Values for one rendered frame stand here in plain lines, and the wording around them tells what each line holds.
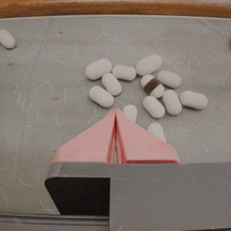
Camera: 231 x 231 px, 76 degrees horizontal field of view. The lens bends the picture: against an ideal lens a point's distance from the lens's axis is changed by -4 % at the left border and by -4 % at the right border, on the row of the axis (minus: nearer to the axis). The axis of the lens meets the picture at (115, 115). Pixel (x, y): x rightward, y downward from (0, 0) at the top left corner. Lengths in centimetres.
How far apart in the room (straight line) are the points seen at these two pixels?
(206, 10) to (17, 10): 30
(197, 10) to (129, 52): 13
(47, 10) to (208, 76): 26
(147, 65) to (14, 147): 20
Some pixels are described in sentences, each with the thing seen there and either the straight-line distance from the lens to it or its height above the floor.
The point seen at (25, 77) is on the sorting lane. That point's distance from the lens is 26.
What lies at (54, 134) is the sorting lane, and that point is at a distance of 21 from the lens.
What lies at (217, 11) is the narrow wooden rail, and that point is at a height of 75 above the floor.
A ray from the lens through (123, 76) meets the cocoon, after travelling 21.
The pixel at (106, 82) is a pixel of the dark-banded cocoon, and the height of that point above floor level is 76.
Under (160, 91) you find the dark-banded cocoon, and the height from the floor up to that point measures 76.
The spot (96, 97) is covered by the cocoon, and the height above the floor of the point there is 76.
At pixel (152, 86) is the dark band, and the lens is 20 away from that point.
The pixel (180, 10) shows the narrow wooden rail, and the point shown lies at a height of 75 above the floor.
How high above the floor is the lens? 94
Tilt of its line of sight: 76 degrees down
